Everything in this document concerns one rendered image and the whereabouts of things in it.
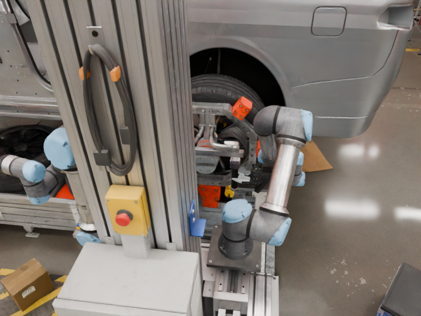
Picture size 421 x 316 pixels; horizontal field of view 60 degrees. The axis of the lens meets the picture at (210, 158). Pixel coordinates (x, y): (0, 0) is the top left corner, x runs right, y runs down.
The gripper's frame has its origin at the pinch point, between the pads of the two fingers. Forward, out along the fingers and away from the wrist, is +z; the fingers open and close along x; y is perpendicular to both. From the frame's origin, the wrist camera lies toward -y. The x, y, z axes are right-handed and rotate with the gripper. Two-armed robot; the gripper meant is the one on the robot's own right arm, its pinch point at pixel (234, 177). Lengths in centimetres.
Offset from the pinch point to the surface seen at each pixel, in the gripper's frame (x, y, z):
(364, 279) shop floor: -7, -83, -84
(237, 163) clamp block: 1.5, 10.5, -1.1
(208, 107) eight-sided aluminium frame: -21.0, 29.0, 16.0
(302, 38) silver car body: -56, 55, -31
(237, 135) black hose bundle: -10.3, 19.7, -0.3
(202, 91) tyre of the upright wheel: -29.4, 34.0, 20.6
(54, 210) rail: -13, -53, 125
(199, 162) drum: -6.0, 3.8, 19.6
